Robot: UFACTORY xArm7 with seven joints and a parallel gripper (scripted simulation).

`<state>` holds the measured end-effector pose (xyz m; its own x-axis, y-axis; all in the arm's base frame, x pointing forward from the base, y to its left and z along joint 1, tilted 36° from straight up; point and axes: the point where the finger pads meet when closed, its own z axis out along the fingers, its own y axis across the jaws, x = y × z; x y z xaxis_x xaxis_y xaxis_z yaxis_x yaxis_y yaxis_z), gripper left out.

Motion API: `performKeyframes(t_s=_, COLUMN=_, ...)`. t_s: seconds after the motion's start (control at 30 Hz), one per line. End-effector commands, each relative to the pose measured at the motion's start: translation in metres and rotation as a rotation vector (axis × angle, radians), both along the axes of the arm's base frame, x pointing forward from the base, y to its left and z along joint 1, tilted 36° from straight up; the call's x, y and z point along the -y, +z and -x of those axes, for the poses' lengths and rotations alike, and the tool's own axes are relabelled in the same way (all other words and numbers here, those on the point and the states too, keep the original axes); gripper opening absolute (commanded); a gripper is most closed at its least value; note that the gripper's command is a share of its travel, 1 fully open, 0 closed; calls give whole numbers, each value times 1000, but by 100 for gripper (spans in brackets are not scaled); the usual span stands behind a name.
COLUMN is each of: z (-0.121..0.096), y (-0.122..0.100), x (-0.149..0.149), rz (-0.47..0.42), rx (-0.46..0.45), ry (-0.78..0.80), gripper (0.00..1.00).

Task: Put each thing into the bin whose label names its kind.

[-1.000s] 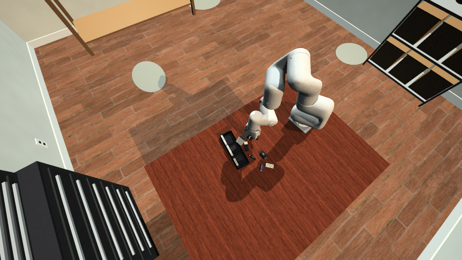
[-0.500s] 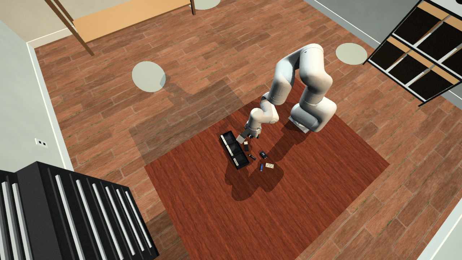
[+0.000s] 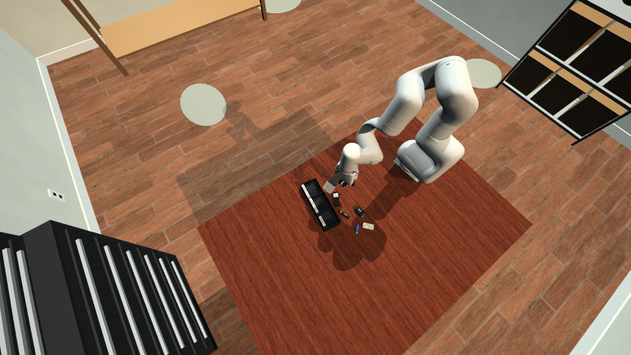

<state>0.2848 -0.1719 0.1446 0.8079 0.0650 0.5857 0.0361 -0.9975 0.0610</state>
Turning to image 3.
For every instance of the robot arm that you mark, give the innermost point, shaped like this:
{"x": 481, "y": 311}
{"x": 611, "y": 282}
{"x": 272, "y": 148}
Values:
{"x": 434, "y": 149}

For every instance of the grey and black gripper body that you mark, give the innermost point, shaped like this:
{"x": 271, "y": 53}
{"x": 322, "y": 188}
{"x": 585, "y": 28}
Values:
{"x": 346, "y": 178}

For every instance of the dark grey rack of labelled bins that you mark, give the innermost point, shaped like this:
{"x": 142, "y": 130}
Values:
{"x": 320, "y": 205}

